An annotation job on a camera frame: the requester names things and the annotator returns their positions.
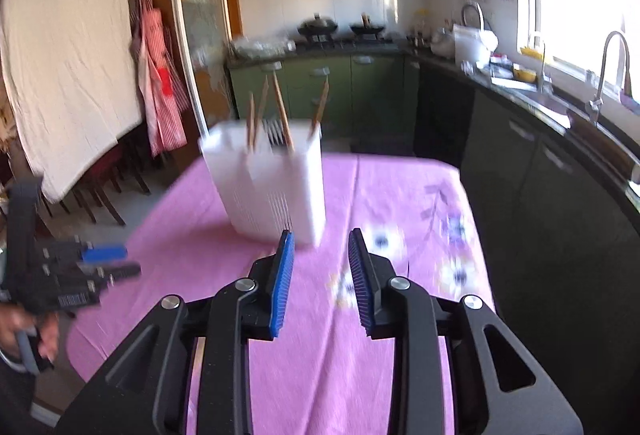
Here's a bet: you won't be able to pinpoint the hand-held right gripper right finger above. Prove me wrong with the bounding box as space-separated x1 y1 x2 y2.
347 227 583 435

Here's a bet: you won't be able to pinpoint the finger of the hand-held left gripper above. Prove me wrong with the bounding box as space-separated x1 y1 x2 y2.
75 242 128 265
77 262 142 288

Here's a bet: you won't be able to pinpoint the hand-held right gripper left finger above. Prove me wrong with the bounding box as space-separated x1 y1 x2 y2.
55 230 296 435

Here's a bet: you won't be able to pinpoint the white plastic utensil holder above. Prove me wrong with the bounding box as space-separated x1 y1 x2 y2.
198 119 327 247

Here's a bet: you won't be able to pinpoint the black fork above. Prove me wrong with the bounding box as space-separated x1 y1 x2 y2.
262 117 286 146

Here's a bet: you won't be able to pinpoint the bundle of wooden chopsticks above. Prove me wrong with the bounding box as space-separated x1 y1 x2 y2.
246 74 331 150

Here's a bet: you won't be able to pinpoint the person's left forearm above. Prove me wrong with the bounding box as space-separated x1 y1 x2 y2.
0 355 53 435

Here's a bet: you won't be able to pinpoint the person's left hand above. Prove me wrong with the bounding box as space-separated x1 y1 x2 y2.
0 302 61 366

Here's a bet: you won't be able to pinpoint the dark wooden chair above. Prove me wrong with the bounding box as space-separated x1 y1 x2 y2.
45 150 151 226

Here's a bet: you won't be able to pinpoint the purple floral tablecloth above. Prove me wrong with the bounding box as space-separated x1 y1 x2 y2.
66 152 496 435

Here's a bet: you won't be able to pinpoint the red checked apron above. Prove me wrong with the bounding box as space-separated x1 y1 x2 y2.
139 7 191 156

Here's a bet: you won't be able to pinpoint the green base cabinets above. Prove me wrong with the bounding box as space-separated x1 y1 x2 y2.
227 55 421 153

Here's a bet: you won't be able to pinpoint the dark base cabinets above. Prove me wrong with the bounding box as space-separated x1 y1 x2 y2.
412 60 640 435

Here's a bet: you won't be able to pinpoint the white hanging sheet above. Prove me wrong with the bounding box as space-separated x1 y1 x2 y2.
0 0 146 203

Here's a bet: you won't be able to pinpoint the pink white apron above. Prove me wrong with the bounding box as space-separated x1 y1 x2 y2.
129 0 152 83

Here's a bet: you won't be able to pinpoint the clear plastic bags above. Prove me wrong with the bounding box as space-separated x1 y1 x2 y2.
227 35 297 62

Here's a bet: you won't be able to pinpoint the gas stove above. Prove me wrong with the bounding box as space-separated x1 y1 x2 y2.
295 37 401 50

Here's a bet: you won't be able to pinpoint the steel sink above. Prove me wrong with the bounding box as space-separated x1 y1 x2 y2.
492 75 571 116

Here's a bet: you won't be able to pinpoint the white rice cooker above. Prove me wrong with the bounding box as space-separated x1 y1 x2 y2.
430 27 457 56

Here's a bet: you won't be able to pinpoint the condiment bottles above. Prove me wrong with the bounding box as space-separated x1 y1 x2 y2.
406 10 446 48

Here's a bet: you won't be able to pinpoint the glass sliding door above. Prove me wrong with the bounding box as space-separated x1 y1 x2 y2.
167 0 236 138

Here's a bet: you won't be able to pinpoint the black wok with lid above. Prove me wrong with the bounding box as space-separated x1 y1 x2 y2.
298 14 339 38

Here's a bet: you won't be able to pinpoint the white plastic container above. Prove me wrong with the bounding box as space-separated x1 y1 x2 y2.
452 25 498 66

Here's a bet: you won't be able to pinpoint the small steel faucet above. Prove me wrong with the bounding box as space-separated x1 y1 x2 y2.
527 32 553 96

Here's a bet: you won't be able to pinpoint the round steel lid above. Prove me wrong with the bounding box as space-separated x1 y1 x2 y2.
460 2 485 30

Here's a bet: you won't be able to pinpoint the tall steel faucet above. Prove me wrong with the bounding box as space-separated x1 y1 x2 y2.
586 31 633 126

